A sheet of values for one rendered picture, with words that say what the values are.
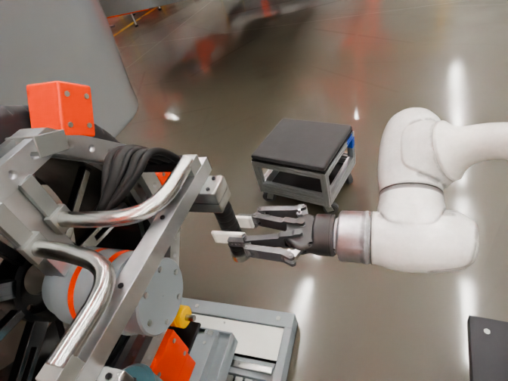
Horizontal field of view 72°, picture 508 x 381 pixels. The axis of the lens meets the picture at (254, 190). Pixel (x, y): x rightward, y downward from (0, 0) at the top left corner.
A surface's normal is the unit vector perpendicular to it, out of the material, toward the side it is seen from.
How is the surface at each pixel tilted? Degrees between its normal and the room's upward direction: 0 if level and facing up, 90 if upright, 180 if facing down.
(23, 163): 90
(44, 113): 55
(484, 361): 0
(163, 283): 90
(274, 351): 0
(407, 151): 35
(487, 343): 0
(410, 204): 20
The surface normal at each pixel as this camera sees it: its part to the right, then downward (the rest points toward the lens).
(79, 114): 0.93, 0.01
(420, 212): -0.26, -0.48
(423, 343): -0.24, -0.73
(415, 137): -0.67, -0.40
